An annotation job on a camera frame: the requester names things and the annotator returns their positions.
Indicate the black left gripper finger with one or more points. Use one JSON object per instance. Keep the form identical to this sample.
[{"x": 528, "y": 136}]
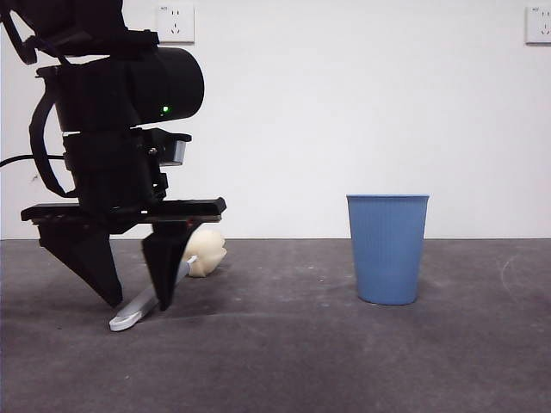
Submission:
[
  {"x": 165, "y": 266},
  {"x": 86, "y": 258}
]

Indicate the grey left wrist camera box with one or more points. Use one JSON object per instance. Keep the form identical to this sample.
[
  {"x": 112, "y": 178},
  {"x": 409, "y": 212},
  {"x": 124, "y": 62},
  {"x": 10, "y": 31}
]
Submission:
[{"x": 178, "y": 150}]

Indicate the blue ribbed plastic cup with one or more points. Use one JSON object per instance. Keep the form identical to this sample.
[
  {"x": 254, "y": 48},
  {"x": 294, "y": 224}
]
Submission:
[{"x": 387, "y": 249}]

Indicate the white wall socket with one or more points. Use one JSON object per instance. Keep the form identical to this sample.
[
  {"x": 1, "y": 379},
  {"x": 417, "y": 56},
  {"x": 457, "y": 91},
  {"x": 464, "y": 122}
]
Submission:
[
  {"x": 175, "y": 23},
  {"x": 540, "y": 26}
]

